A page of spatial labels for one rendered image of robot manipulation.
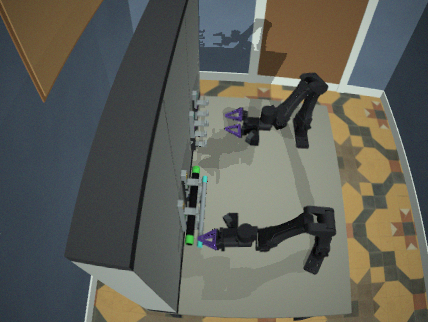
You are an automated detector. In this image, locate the grey metal bar with teal end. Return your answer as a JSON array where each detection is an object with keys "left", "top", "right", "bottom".
[{"left": 197, "top": 176, "right": 207, "bottom": 248}]

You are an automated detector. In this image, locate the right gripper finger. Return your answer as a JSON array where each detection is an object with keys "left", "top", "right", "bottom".
[
  {"left": 225, "top": 124, "right": 241, "bottom": 138},
  {"left": 225, "top": 107, "right": 242, "bottom": 122}
]

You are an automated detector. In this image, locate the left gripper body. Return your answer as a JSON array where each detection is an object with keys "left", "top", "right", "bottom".
[{"left": 216, "top": 227, "right": 238, "bottom": 251}]

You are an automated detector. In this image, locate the black bar with green end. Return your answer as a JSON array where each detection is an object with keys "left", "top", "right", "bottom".
[{"left": 185, "top": 166, "right": 200, "bottom": 245}]

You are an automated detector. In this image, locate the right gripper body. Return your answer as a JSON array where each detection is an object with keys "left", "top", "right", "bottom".
[{"left": 241, "top": 108, "right": 260, "bottom": 138}]

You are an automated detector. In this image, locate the light grey panel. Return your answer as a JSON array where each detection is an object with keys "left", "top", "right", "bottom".
[{"left": 64, "top": 0, "right": 199, "bottom": 314}]

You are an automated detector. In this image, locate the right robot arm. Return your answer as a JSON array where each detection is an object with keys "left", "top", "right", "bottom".
[{"left": 245, "top": 72, "right": 329, "bottom": 149}]

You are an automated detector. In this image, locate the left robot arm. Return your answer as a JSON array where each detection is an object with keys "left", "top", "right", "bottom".
[{"left": 223, "top": 206, "right": 336, "bottom": 275}]

